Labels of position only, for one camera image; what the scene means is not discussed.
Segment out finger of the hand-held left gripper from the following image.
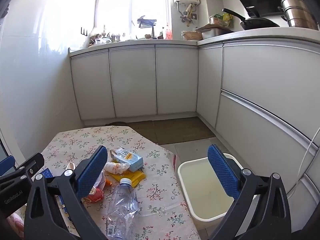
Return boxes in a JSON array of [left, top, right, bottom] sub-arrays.
[[0, 152, 45, 188], [0, 155, 15, 177]]

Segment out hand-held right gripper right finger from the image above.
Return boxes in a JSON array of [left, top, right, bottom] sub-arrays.
[[207, 144, 293, 240]]

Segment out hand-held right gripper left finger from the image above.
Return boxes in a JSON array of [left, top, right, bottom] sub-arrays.
[[24, 145, 108, 240]]

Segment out white plastic bin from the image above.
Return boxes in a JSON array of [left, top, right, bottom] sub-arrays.
[[177, 153, 258, 233]]

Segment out white tissue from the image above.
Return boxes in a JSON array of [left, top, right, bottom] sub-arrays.
[[104, 162, 130, 175]]

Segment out blue drink carton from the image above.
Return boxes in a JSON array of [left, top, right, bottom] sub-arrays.
[[110, 146, 144, 173]]

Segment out yellow wrapper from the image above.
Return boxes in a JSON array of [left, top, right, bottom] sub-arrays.
[[110, 169, 147, 188]]

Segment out floral tablecloth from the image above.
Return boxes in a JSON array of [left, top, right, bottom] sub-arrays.
[[6, 126, 200, 240]]

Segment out clear crushed plastic bottle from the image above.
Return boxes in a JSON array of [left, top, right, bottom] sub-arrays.
[[106, 178, 140, 239]]

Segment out brown floor mat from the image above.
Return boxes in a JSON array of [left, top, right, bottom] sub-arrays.
[[152, 117, 216, 145]]

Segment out olive floor mat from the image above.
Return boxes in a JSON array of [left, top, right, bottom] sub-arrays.
[[127, 120, 159, 144]]

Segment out white stove-side kitchen cabinet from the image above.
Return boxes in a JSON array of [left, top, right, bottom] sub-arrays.
[[196, 37, 320, 232]]

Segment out white window-side kitchen cabinet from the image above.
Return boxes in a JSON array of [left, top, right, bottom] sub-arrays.
[[70, 43, 199, 126]]

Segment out group of small ornaments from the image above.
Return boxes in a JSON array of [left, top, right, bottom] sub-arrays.
[[89, 25, 125, 47]]

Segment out white kitchen countertop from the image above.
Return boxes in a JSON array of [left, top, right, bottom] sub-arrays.
[[69, 27, 320, 53]]

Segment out metal tray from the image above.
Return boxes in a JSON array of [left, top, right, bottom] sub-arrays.
[[200, 27, 233, 40]]

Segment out woven basket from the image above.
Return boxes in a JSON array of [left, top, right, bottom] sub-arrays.
[[182, 31, 203, 41]]

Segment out black frying pan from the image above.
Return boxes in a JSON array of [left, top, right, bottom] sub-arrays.
[[222, 8, 280, 30]]

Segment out green and yellow snack packets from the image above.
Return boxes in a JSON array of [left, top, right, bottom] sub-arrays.
[[209, 13, 233, 28]]

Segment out dish rack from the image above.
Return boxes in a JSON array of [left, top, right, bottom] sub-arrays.
[[137, 15, 157, 39]]

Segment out pipes and hanging tools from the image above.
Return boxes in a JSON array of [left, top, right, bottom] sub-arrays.
[[176, 1, 199, 27]]

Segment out kitchen window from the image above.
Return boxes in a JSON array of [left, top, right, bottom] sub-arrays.
[[96, 0, 173, 40]]

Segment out stainless steel pot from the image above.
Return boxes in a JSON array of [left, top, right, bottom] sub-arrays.
[[279, 0, 319, 30]]

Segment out white cable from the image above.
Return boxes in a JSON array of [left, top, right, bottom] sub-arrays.
[[297, 130, 320, 183]]

